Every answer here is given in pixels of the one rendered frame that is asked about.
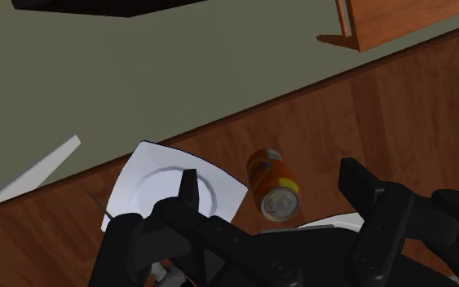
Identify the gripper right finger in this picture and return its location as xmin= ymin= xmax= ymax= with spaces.
xmin=338 ymin=157 xmax=459 ymax=287

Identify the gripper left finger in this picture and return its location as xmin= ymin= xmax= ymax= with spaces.
xmin=89 ymin=168 xmax=304 ymax=287

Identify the white round plate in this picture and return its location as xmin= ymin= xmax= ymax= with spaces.
xmin=296 ymin=211 xmax=365 ymax=233

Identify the white square plate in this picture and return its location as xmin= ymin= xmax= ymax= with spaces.
xmin=100 ymin=139 xmax=249 ymax=232

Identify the thin dark stick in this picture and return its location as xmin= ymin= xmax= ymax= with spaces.
xmin=85 ymin=189 xmax=115 ymax=220

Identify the brown wooden table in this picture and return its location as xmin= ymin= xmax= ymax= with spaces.
xmin=0 ymin=20 xmax=459 ymax=287

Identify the orange drink can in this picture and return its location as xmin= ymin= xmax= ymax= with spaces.
xmin=245 ymin=148 xmax=302 ymax=223

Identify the brown wooden cabinet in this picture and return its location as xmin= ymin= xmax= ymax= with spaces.
xmin=316 ymin=0 xmax=459 ymax=54

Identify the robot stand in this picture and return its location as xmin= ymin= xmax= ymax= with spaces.
xmin=10 ymin=0 xmax=210 ymax=19

